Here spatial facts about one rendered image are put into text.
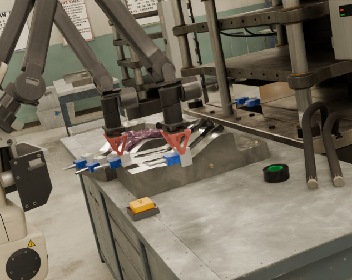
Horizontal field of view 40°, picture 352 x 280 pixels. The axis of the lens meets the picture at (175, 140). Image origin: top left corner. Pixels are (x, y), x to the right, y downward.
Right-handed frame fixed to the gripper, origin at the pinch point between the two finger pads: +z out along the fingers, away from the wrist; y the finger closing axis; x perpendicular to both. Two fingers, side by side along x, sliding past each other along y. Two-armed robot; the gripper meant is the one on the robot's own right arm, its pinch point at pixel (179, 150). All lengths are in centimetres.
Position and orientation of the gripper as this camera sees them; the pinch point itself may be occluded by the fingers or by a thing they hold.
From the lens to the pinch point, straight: 150.1
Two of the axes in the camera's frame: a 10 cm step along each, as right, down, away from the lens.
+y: -3.4, -1.6, 9.3
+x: -9.2, 2.4, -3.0
